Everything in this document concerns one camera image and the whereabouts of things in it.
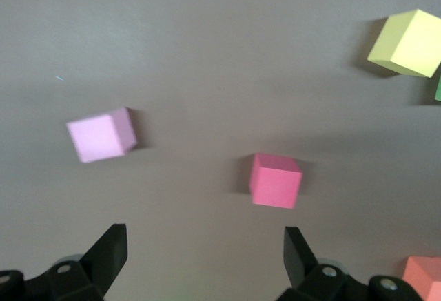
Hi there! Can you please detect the yellow foam block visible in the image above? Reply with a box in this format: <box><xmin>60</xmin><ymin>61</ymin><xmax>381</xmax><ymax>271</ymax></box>
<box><xmin>366</xmin><ymin>8</ymin><xmax>441</xmax><ymax>79</ymax></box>

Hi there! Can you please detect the light pink foam block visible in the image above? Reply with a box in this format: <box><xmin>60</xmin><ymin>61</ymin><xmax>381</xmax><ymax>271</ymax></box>
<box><xmin>65</xmin><ymin>106</ymin><xmax>139</xmax><ymax>164</ymax></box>

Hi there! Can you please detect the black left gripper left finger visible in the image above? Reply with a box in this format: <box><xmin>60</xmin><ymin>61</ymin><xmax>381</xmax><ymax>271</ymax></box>
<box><xmin>0</xmin><ymin>223</ymin><xmax>128</xmax><ymax>301</ymax></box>

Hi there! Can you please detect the orange foam block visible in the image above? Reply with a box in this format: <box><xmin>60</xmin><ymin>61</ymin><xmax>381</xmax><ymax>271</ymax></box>
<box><xmin>401</xmin><ymin>255</ymin><xmax>441</xmax><ymax>301</ymax></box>

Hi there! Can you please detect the brown table cover mat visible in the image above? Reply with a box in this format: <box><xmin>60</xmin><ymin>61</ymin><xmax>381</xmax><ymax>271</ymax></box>
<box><xmin>0</xmin><ymin>0</ymin><xmax>441</xmax><ymax>301</ymax></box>

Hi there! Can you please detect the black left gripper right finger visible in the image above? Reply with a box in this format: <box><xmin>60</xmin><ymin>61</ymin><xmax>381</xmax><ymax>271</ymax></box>
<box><xmin>277</xmin><ymin>226</ymin><xmax>423</xmax><ymax>301</ymax></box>

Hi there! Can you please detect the dark pink foam block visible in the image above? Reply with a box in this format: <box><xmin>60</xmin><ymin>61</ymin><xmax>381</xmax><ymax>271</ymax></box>
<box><xmin>248</xmin><ymin>152</ymin><xmax>303</xmax><ymax>210</ymax></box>

